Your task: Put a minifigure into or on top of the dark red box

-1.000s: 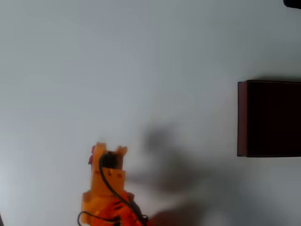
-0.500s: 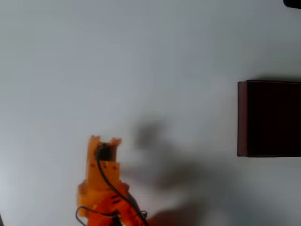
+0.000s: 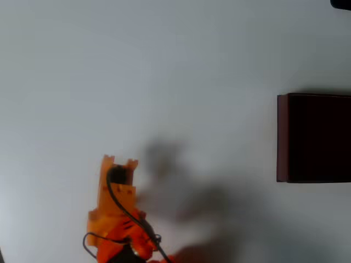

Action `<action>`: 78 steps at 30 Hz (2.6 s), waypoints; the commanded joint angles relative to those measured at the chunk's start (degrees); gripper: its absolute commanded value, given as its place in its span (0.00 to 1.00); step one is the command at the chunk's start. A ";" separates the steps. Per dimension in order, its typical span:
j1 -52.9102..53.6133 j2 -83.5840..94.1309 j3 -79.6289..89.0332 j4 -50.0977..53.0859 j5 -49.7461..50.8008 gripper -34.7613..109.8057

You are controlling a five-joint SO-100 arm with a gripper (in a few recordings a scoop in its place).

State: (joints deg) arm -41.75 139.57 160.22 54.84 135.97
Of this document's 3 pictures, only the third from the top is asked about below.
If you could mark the orange gripper black motor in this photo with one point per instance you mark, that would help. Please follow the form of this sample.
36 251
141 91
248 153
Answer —
105 175

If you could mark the dark brown open box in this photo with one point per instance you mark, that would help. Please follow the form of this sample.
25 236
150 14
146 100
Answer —
315 137

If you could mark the black object at picture corner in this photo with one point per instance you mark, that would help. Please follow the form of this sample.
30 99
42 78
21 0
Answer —
341 4

